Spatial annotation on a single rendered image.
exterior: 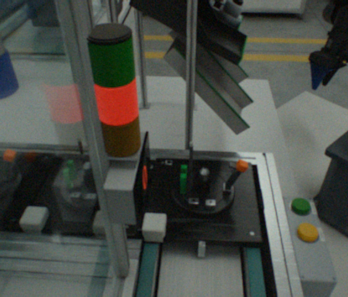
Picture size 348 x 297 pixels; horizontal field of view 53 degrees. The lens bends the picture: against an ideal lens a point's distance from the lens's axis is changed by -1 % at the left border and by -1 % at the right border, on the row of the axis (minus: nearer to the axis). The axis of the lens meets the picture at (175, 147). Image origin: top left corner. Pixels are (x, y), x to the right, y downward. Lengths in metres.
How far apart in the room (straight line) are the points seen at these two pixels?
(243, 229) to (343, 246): 0.28
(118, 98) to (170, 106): 0.89
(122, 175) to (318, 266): 0.44
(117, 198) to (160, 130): 0.73
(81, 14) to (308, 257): 0.59
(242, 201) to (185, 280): 0.21
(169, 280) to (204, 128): 0.59
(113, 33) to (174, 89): 1.01
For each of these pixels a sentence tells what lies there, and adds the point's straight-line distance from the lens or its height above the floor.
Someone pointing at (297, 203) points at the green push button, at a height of 0.97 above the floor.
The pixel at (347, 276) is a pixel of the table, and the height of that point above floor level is 0.86.
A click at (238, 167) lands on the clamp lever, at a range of 0.73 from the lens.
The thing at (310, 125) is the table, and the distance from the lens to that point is 1.27.
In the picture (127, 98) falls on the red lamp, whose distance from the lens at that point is 0.41.
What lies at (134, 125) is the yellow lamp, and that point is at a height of 1.30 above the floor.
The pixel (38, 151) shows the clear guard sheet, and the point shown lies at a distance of 0.30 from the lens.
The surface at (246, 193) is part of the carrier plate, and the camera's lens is 0.82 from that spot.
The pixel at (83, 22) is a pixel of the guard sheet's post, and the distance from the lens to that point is 0.38.
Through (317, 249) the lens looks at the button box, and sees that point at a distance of 0.77.
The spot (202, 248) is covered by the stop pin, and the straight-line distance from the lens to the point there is 0.73.
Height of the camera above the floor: 1.56
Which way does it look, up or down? 39 degrees down
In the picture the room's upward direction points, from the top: straight up
